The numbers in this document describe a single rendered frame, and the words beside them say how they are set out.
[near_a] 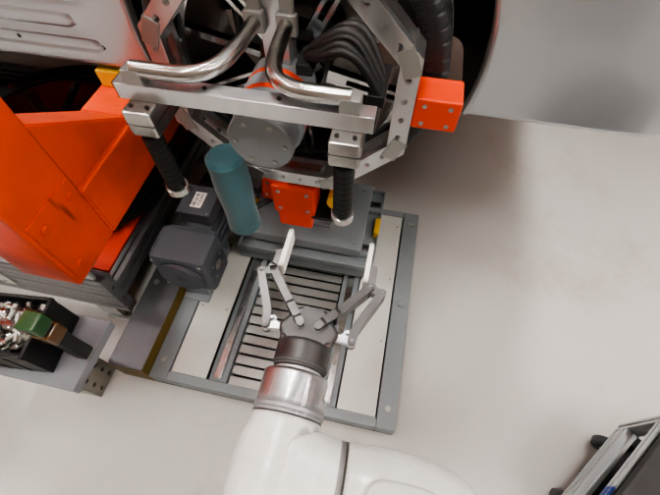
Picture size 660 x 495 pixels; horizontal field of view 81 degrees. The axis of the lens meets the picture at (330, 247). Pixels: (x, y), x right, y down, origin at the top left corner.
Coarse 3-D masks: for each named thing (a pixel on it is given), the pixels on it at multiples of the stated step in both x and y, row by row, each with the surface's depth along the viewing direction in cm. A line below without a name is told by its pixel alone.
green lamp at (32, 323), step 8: (24, 312) 75; (32, 312) 75; (40, 312) 75; (24, 320) 74; (32, 320) 74; (40, 320) 75; (48, 320) 76; (16, 328) 73; (24, 328) 73; (32, 328) 73; (40, 328) 75; (48, 328) 77; (40, 336) 75
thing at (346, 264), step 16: (384, 192) 154; (368, 224) 149; (240, 240) 142; (256, 240) 145; (368, 240) 145; (256, 256) 146; (272, 256) 144; (304, 256) 139; (320, 256) 141; (336, 256) 141; (352, 256) 141; (336, 272) 144; (352, 272) 141
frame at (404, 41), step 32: (160, 0) 68; (352, 0) 62; (384, 0) 62; (160, 32) 74; (384, 32) 65; (416, 32) 68; (416, 64) 68; (192, 128) 93; (224, 128) 97; (320, 160) 102; (384, 160) 89
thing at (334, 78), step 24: (192, 0) 80; (216, 0) 93; (240, 0) 76; (336, 0) 72; (192, 24) 84; (216, 24) 96; (312, 24) 77; (192, 48) 87; (216, 48) 97; (240, 72) 91; (336, 72) 85; (384, 120) 91; (312, 144) 104
